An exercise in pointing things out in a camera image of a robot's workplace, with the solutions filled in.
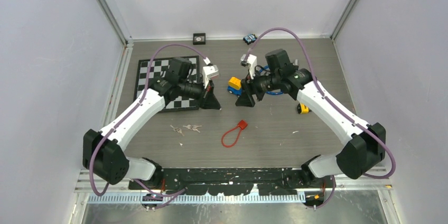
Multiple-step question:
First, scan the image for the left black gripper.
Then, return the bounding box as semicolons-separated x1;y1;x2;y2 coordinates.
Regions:
179;76;221;110

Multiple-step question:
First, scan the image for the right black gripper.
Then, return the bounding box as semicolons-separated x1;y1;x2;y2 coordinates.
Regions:
235;67;280;108

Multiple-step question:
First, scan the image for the red cable padlock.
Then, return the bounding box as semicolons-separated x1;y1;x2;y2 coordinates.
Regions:
220;120;249;148

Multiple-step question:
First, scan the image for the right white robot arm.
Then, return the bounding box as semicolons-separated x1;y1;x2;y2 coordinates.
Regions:
236;49;386;187

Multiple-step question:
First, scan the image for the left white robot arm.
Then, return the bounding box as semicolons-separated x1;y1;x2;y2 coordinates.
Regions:
82;57;221;189

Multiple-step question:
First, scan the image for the silver key bunch right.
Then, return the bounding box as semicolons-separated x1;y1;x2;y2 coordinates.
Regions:
183;124;202;133

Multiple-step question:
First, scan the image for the silver key bunch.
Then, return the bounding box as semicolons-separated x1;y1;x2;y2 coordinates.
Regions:
170;125;184;136
183;124;202;133

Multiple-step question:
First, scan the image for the silver key bunch left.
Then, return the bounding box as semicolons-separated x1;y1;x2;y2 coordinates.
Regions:
170;125;184;136

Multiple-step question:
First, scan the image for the blue yellow toy car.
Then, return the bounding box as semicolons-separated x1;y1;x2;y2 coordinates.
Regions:
227;77;242;97

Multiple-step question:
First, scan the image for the yellow black padlock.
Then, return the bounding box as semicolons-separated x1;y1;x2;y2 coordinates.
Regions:
296;103;312;114

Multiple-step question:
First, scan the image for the black white chessboard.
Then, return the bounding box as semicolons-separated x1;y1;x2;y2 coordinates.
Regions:
133;55;201;113

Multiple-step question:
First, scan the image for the small blue toy car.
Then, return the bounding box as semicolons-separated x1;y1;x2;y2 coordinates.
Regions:
242;34;258;45

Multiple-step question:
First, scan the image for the small black square box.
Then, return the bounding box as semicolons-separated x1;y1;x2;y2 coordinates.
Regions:
192;33;206;45

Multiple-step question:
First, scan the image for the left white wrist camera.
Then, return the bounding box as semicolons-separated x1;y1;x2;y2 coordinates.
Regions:
202;65;219;89

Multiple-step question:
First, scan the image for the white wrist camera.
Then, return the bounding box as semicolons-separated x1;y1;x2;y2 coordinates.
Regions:
202;65;219;89
240;54;258;80

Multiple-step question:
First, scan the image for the blue cable lock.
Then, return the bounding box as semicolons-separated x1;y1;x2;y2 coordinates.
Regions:
256;65;283;96

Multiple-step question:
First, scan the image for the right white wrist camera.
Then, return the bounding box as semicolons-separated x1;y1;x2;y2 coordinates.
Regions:
240;54;258;80

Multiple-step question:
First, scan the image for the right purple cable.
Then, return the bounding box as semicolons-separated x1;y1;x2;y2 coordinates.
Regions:
243;27;397;180

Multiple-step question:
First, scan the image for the purple cable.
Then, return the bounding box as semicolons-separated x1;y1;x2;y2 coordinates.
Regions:
89;44;211;197
243;27;397;180

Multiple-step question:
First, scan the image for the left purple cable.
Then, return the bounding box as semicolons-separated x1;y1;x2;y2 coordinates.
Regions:
89;44;211;197

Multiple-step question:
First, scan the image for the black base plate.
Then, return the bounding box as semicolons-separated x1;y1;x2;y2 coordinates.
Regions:
128;167;333;196

